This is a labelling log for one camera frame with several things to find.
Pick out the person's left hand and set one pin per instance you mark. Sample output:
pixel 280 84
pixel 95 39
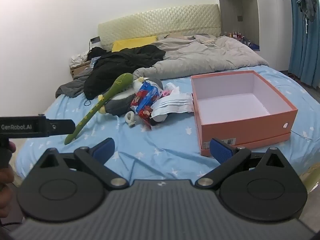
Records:
pixel 5 177

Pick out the grey wardrobe shelf unit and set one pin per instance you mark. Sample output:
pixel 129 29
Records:
pixel 270 30

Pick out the red snack packet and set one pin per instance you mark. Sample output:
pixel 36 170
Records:
pixel 145 112

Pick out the light grey duvet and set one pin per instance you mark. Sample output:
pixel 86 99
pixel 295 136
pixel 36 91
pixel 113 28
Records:
pixel 200 55

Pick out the grey-blue hanging shirt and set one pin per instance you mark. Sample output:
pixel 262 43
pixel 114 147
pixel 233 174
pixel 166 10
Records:
pixel 307 2

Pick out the cream quilted headboard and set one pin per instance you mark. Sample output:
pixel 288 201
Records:
pixel 160 20

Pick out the black wall charger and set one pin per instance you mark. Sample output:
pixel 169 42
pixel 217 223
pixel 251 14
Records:
pixel 95 40

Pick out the dark wall switch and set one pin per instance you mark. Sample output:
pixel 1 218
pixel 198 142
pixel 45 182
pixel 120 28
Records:
pixel 240 18

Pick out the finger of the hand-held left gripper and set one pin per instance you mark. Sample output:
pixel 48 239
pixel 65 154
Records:
pixel 62 127

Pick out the bed with blue star sheet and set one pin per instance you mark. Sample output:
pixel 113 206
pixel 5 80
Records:
pixel 155 150

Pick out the white crumpled clothes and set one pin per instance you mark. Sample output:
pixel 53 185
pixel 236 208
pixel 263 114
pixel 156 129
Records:
pixel 78 57

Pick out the grey penguin plush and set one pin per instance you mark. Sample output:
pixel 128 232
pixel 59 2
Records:
pixel 120 103

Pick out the blue box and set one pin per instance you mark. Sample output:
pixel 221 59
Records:
pixel 253 47

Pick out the blue and red tissue pack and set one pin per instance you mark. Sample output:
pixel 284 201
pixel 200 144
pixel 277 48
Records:
pixel 147 95

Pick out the long green plush stick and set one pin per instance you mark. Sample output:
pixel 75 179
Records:
pixel 110 95

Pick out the dark grey blanket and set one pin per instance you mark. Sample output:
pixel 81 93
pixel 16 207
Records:
pixel 71 87

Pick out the blue packet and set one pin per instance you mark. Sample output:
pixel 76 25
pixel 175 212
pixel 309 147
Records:
pixel 95 60

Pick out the brown cardboard box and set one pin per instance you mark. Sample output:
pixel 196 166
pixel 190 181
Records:
pixel 78 71

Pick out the small white fuzzy loop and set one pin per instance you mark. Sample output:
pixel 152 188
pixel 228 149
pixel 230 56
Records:
pixel 130 120

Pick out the pink cardboard box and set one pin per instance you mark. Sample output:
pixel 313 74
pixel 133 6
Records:
pixel 245 127

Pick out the black garment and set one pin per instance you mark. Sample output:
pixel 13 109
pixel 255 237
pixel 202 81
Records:
pixel 98 52

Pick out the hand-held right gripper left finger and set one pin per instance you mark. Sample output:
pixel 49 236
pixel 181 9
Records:
pixel 103 150

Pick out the black jacket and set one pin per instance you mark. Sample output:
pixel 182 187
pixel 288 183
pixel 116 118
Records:
pixel 117 65

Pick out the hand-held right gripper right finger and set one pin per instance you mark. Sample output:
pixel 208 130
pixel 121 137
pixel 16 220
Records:
pixel 222 151

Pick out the yellow pillow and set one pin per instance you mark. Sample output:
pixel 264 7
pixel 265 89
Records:
pixel 132 43

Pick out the pink feather bird toy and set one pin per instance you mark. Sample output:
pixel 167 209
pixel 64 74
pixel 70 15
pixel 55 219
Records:
pixel 165 93

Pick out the row of small bottles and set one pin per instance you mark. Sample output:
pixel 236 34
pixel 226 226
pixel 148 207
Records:
pixel 236 36

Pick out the blue curtain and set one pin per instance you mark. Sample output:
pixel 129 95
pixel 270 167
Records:
pixel 298 50

